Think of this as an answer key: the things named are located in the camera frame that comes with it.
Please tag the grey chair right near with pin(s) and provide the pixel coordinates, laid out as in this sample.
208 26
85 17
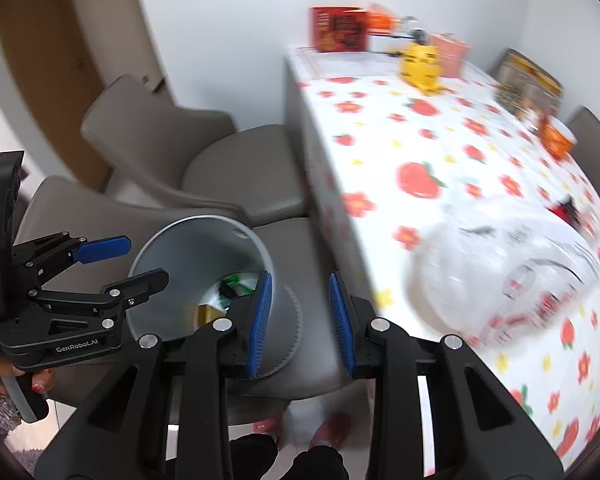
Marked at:
586 128

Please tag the orange snack tub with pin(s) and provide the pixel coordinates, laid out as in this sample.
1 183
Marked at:
557 138

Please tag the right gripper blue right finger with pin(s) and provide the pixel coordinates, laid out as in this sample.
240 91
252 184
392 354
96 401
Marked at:
340 315

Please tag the clear jar rear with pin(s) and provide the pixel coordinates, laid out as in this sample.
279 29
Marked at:
516 84

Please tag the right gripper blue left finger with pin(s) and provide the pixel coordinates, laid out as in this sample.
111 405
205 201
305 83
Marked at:
258 315

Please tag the floral strawberry tablecloth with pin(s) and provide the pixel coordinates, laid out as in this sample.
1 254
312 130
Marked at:
384 163

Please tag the wooden door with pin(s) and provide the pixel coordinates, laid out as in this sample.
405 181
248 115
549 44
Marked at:
56 78

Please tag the clear jar red label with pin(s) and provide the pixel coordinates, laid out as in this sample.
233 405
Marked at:
541 95

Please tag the grey metal trash bin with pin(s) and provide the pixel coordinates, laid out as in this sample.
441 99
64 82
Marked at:
197 252

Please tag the grey chair left far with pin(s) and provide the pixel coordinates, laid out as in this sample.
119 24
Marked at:
196 158

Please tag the white printed plastic bag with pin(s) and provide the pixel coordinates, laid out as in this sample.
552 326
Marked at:
500 272

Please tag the orange white small box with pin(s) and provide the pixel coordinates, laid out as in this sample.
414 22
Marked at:
390 34

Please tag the pink round box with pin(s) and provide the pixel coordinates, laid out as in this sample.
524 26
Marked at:
452 53

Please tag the yellow tiger toy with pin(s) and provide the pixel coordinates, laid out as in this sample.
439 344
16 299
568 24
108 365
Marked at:
420 67

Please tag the grey chair left near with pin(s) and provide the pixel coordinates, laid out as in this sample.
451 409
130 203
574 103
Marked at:
297 249

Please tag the red gift box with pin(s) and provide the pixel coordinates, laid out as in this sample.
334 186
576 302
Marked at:
338 28

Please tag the red cloth pouch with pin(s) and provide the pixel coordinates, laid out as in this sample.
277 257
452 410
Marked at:
567 211

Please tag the grey chair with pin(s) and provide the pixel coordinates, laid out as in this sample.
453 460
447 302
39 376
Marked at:
297 249
196 158
586 128

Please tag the pink slipper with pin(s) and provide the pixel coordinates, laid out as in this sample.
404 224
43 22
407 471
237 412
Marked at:
332 432

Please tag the gold box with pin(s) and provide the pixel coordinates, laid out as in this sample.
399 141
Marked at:
205 314

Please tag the green snack wrapper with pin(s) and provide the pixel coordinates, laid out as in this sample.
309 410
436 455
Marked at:
233 286

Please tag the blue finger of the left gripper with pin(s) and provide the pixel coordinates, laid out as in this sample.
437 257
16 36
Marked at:
132 292
100 250

